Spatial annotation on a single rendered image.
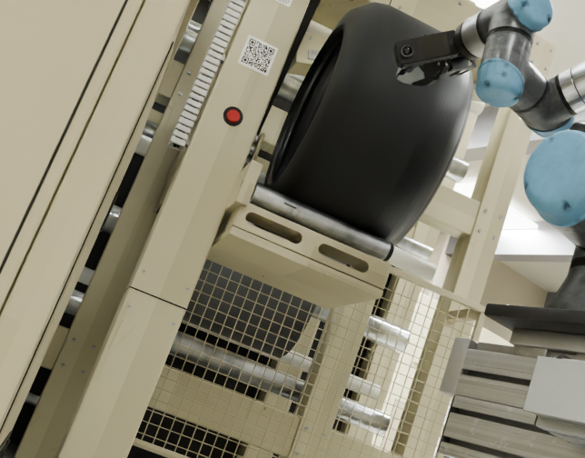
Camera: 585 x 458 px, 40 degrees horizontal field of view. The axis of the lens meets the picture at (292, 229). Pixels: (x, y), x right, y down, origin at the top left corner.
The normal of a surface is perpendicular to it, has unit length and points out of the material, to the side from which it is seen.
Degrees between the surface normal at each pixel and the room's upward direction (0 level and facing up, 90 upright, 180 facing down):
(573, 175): 97
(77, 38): 90
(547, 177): 97
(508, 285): 90
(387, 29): 65
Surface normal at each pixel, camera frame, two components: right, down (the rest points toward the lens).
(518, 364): -0.76, -0.42
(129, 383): 0.28, -0.16
